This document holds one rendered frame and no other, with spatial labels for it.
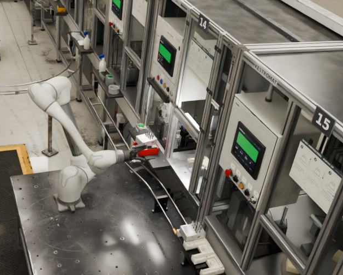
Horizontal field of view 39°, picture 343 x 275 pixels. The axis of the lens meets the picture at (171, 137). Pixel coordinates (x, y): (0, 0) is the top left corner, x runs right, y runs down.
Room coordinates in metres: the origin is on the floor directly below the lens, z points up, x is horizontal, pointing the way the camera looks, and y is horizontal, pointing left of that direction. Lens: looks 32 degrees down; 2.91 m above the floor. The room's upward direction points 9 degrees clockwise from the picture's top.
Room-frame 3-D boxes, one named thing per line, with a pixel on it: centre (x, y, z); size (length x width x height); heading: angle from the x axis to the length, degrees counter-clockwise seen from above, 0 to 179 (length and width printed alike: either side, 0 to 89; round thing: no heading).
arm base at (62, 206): (2.48, 0.62, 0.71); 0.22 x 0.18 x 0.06; 28
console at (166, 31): (3.13, 0.02, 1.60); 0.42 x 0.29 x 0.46; 28
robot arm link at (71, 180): (2.51, 0.62, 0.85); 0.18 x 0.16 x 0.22; 161
